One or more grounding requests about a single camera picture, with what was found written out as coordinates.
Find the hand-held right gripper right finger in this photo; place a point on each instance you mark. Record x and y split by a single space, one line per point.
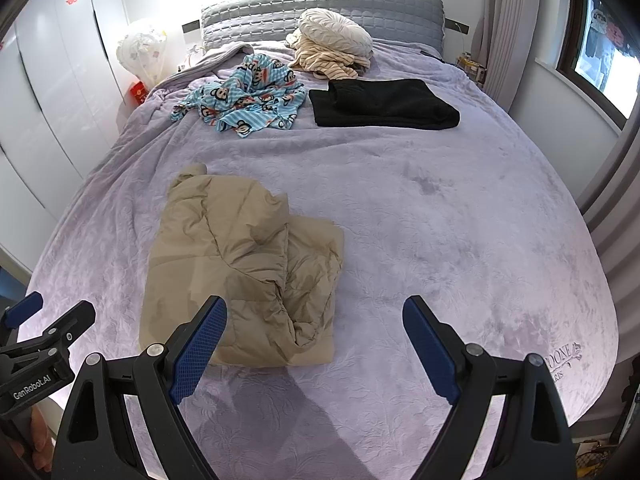
430 350

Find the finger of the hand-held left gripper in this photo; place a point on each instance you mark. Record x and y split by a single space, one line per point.
75 320
22 307

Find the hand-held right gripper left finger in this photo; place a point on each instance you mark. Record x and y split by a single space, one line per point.
200 350

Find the beige puffer jacket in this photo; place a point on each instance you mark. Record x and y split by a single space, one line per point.
240 240

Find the person's left hand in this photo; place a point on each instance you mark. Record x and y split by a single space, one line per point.
40 435

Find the lilac plush blanket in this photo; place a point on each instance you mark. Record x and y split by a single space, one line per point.
450 210

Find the grey pleated curtain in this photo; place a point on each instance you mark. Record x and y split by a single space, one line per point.
615 240

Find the white wardrobe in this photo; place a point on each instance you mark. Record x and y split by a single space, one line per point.
50 85

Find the small red box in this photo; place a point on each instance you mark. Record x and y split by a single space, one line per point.
139 93

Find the black folded garment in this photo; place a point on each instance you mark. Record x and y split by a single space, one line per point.
380 102

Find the blue monkey print pajamas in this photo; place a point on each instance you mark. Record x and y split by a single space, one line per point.
250 95

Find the white plastic bag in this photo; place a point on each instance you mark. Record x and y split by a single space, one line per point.
142 50

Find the small cardboard box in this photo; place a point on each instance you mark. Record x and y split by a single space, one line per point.
472 69

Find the beige striped garment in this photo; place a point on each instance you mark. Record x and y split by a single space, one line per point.
320 60

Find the beige pleated curtain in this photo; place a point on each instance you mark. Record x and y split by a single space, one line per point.
505 35

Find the white round cushion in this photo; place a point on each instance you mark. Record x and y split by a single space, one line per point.
335 30

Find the grey quilted headboard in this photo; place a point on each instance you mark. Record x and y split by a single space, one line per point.
250 15

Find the dark framed window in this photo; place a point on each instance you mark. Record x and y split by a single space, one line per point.
600 50

